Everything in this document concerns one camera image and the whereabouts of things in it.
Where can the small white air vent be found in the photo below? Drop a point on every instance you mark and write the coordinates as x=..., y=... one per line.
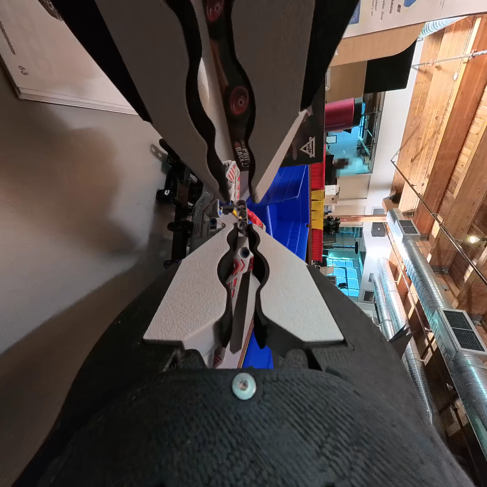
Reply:
x=409, y=227

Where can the grey desk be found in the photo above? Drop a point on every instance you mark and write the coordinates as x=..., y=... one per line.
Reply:
x=57, y=190

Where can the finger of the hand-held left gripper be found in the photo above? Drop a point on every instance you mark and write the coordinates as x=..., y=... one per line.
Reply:
x=159, y=57
x=274, y=57

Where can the red and yellow bin stack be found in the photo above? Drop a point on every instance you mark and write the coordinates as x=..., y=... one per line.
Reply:
x=317, y=201

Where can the blue plastic storage bin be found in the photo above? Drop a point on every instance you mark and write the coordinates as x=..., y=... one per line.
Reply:
x=289, y=228
x=260, y=354

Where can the large glass window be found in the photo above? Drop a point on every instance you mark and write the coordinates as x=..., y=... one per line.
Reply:
x=342, y=266

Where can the black wall speaker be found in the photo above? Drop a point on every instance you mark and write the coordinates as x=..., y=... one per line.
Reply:
x=378, y=229

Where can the white printed poster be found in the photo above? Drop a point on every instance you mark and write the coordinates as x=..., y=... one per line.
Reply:
x=399, y=11

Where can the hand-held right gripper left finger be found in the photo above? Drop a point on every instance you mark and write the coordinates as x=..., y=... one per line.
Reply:
x=190, y=304

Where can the brick-built toy vehicle chassis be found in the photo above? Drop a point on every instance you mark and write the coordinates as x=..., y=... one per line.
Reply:
x=178, y=186

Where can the black printed toy box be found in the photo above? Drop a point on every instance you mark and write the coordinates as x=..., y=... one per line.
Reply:
x=239, y=99

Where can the black board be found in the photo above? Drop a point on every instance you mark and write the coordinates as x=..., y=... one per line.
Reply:
x=392, y=72

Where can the large white air vent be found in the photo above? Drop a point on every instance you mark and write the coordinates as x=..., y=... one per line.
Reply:
x=462, y=331

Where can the building instruction booklet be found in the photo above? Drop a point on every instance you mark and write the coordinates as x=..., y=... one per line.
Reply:
x=57, y=49

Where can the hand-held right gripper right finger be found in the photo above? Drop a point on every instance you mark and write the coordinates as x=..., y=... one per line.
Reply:
x=296, y=304

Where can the dark red post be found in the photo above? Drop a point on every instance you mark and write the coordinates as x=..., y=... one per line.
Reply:
x=342, y=114

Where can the silver ventilation duct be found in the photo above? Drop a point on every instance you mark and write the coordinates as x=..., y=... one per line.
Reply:
x=426, y=289
x=392, y=315
x=437, y=28

